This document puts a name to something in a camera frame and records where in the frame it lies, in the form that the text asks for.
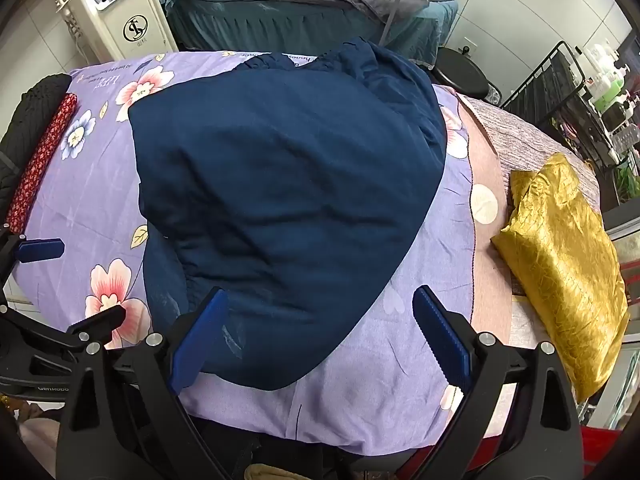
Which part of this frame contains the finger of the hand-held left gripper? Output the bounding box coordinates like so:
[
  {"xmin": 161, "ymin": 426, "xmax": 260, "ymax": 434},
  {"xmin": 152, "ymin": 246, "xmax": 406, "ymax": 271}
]
[
  {"xmin": 0, "ymin": 225, "xmax": 66, "ymax": 311},
  {"xmin": 65, "ymin": 304, "xmax": 127, "ymax": 348}
]

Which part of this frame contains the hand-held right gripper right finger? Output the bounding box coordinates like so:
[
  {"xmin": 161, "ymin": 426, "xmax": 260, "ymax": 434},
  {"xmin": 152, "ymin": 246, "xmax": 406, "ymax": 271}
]
[{"xmin": 400, "ymin": 285, "xmax": 586, "ymax": 480}]

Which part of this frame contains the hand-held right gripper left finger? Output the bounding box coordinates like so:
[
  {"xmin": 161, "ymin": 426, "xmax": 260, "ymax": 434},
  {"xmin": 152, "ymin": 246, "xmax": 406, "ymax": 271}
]
[{"xmin": 56, "ymin": 287, "xmax": 261, "ymax": 480}]

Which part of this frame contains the navy blue jacket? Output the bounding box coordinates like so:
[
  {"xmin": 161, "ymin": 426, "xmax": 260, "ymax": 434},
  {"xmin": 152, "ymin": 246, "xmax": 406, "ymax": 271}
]
[{"xmin": 127, "ymin": 37, "xmax": 448, "ymax": 391}]

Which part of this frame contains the purple floral bed sheet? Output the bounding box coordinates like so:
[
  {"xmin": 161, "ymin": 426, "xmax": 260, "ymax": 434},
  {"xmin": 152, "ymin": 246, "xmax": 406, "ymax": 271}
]
[{"xmin": 10, "ymin": 50, "xmax": 476, "ymax": 456}]

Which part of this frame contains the red patterned cloth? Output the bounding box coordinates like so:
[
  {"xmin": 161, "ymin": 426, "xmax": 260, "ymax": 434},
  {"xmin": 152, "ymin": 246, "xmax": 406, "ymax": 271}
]
[{"xmin": 6, "ymin": 92, "xmax": 81, "ymax": 236}]

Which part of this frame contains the pink dotted sheet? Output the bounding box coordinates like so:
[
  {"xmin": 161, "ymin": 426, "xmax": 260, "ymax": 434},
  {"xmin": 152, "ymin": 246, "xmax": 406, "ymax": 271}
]
[{"xmin": 457, "ymin": 100, "xmax": 516, "ymax": 356}]

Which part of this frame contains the gold satin cloth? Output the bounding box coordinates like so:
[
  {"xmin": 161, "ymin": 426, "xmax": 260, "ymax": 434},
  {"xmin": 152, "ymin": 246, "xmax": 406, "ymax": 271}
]
[{"xmin": 490, "ymin": 152, "xmax": 631, "ymax": 403}]

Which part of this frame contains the black knitted cloth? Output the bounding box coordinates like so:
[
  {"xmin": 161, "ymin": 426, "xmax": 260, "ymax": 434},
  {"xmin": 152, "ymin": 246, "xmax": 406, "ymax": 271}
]
[{"xmin": 0, "ymin": 72, "xmax": 73, "ymax": 226}]

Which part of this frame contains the red fabric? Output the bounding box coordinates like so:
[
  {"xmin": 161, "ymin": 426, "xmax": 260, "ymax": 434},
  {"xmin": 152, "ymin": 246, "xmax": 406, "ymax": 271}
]
[{"xmin": 582, "ymin": 425, "xmax": 621, "ymax": 476}]

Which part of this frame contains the mauve textured mattress pad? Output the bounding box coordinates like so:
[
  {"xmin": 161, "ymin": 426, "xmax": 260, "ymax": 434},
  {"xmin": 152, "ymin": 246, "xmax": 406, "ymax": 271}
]
[{"xmin": 457, "ymin": 95, "xmax": 601, "ymax": 211}]

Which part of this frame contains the beige machine on stand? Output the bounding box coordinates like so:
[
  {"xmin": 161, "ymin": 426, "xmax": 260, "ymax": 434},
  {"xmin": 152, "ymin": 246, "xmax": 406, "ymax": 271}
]
[{"xmin": 52, "ymin": 0, "xmax": 173, "ymax": 63}]

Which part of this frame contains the green plant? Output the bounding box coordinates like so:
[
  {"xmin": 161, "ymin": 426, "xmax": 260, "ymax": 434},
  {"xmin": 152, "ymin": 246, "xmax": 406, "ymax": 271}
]
[{"xmin": 612, "ymin": 162, "xmax": 640, "ymax": 201}]

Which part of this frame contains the black round stool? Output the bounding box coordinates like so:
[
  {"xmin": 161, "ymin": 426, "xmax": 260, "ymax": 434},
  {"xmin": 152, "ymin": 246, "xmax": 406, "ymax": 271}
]
[{"xmin": 432, "ymin": 46, "xmax": 493, "ymax": 101}]

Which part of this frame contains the black metal rack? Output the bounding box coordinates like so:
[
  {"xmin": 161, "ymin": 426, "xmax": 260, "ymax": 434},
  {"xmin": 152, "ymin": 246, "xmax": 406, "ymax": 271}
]
[{"xmin": 500, "ymin": 40, "xmax": 640, "ymax": 171}]

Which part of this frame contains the green liquid bottle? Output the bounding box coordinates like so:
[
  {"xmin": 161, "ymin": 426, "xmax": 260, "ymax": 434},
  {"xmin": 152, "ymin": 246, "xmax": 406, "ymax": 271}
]
[{"xmin": 592, "ymin": 72, "xmax": 628, "ymax": 113}]

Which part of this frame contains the white bottle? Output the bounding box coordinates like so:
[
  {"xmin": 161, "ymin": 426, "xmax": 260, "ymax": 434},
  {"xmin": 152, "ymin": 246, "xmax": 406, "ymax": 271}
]
[{"xmin": 582, "ymin": 45, "xmax": 617, "ymax": 77}]

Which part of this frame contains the teal skirted bed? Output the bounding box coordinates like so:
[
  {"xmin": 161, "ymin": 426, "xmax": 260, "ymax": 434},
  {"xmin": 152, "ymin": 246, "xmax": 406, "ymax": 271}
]
[{"xmin": 150, "ymin": 0, "xmax": 461, "ymax": 68}]

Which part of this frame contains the clear stand pole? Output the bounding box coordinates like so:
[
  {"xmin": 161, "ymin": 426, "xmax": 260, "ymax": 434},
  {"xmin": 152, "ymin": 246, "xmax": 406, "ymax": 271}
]
[{"xmin": 381, "ymin": 0, "xmax": 417, "ymax": 48}]

